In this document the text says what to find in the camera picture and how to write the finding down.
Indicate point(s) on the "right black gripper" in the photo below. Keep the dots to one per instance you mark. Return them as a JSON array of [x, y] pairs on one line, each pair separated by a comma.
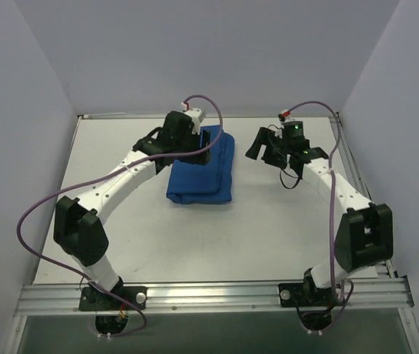
[[268, 148]]

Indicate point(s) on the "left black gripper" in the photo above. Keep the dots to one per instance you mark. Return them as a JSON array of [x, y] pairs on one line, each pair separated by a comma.
[[202, 146]]

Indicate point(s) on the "blue surgical cloth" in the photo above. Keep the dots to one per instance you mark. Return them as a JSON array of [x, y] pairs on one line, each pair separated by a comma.
[[204, 184]]

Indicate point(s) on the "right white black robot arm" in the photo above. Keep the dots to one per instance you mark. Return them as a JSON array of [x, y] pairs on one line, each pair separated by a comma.
[[315, 167]]

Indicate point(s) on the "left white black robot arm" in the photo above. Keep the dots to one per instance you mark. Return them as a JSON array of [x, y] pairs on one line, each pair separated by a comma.
[[79, 222]]

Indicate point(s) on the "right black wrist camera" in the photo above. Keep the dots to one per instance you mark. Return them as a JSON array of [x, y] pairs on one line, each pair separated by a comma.
[[293, 131]]

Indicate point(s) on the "aluminium right side rail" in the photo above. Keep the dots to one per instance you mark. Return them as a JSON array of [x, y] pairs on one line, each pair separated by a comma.
[[357, 173]]

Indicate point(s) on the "aluminium rail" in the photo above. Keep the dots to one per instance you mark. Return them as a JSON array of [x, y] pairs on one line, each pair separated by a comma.
[[207, 297], [357, 173]]

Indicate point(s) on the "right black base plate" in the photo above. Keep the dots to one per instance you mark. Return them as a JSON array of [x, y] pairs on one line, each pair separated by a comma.
[[298, 294]]

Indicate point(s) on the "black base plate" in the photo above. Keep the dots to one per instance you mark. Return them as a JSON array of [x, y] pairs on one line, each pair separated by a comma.
[[93, 300], [298, 294]]

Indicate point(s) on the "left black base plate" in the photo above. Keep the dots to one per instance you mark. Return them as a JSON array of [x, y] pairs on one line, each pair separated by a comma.
[[93, 300]]

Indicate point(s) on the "aluminium front rail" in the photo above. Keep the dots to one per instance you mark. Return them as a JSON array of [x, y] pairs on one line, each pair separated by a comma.
[[207, 297]]

